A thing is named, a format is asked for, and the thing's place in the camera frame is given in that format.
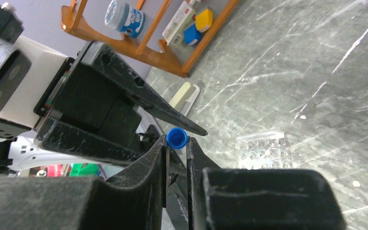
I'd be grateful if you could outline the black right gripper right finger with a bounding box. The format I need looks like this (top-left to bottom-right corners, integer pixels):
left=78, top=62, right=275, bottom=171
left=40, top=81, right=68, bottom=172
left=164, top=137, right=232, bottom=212
left=186, top=138, right=347, bottom=230

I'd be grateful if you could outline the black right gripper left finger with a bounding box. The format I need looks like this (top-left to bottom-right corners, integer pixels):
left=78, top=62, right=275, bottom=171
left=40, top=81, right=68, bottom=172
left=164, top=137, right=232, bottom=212
left=0, top=136, right=167, bottom=230

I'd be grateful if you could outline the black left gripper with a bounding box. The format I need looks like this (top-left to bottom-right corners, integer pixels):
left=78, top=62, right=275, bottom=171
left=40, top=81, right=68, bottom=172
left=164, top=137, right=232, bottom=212
left=33, top=41, right=208, bottom=166

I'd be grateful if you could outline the blue capped test tube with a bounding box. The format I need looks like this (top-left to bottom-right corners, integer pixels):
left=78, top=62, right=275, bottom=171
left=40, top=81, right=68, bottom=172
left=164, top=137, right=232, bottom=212
left=166, top=127, right=189, bottom=160

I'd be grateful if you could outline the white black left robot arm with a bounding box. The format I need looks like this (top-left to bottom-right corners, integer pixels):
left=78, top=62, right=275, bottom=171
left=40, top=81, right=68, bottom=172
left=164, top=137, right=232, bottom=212
left=0, top=0, right=207, bottom=173

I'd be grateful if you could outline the clear plastic well plate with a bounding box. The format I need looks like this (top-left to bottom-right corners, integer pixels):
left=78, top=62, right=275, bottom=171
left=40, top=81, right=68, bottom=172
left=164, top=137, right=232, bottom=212
left=236, top=129, right=293, bottom=170

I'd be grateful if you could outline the orange wooden test tube rack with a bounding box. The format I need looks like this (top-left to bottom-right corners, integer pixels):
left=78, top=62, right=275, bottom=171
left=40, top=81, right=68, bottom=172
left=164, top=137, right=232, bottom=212
left=60, top=0, right=239, bottom=78

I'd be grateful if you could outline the beige stapler-like case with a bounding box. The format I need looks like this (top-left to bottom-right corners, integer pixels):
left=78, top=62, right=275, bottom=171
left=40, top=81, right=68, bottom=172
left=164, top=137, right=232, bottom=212
left=169, top=81, right=200, bottom=116

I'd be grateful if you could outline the blue white round jar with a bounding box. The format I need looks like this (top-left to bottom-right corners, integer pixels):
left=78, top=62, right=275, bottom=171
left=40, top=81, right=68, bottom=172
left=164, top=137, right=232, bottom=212
left=104, top=0, right=146, bottom=38

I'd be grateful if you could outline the white labelled packet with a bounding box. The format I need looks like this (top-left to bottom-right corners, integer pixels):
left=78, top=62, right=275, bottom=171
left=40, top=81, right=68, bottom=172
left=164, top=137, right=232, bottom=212
left=162, top=0, right=196, bottom=46

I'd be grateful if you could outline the blue plastic box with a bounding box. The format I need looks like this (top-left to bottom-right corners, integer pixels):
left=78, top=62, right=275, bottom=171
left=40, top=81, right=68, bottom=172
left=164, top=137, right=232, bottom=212
left=184, top=22, right=201, bottom=46

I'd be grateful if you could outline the yellow plastic box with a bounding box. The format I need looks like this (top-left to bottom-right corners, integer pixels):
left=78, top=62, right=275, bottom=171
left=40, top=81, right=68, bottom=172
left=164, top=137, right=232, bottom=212
left=195, top=8, right=213, bottom=33

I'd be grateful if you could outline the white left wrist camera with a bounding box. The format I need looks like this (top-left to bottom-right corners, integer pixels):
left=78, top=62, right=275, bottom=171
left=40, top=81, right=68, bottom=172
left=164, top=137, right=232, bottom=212
left=0, top=35, right=67, bottom=127

